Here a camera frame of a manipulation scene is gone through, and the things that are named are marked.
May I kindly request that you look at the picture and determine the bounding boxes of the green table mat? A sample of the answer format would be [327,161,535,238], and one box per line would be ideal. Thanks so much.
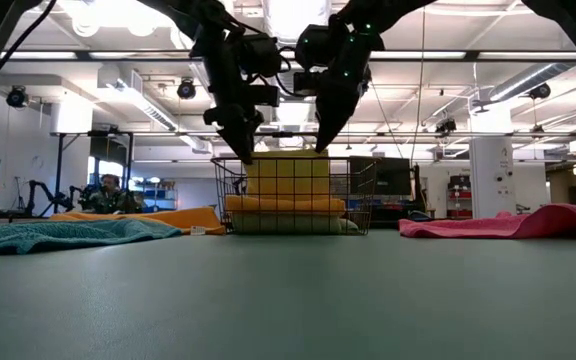
[0,229,576,360]

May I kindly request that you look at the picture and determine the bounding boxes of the pink microfiber towel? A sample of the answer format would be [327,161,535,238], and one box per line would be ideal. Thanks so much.
[398,203,576,240]

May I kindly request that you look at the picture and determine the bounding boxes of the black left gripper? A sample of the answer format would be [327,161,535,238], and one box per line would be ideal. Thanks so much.
[190,19,283,165]

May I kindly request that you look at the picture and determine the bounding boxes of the yellow microfiber towel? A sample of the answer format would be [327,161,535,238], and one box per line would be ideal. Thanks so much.
[245,148,331,199]

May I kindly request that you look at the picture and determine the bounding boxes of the black overhead light bar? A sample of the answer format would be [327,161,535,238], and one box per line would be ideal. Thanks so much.
[0,48,576,63]

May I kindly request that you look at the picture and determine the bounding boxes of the silver ceiling duct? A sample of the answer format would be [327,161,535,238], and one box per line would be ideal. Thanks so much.
[262,0,332,46]

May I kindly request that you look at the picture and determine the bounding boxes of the blue storage shelf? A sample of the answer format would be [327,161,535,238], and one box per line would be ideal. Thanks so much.
[140,175,179,212]

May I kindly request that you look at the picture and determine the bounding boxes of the black wire basket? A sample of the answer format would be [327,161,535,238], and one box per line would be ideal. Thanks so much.
[211,156,380,236]

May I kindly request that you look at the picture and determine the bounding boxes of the orange microfiber towel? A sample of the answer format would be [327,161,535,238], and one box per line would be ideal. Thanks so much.
[224,194,347,216]
[47,206,227,236]

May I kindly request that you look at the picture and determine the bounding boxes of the teal microfiber towel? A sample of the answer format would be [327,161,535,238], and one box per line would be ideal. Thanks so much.
[0,218,183,258]

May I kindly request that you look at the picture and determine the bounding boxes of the black ceiling spotlight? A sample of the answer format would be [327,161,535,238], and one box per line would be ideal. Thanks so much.
[176,77,198,101]
[5,84,29,109]
[527,82,552,101]
[434,117,459,136]

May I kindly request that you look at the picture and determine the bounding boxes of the white column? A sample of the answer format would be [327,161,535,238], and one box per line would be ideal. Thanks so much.
[469,104,517,220]

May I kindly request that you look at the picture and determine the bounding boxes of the red tool cart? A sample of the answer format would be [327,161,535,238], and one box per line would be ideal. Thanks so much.
[446,174,473,220]

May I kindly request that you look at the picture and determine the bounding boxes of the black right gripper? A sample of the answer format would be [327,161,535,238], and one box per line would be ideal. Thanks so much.
[295,13,385,154]

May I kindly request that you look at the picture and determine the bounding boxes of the black background stand frame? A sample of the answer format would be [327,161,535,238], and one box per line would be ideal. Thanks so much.
[50,129,135,216]

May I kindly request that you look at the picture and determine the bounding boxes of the person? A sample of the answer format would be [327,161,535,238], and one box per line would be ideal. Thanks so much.
[78,173,145,215]

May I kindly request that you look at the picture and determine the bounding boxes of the pale green microfiber towel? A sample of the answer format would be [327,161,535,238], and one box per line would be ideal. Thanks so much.
[230,213,360,235]

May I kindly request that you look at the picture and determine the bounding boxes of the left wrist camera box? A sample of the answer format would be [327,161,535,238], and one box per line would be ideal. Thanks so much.
[248,84,281,108]

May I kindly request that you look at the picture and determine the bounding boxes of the large black monitor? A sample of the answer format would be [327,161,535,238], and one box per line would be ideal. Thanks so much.
[349,155,413,197]

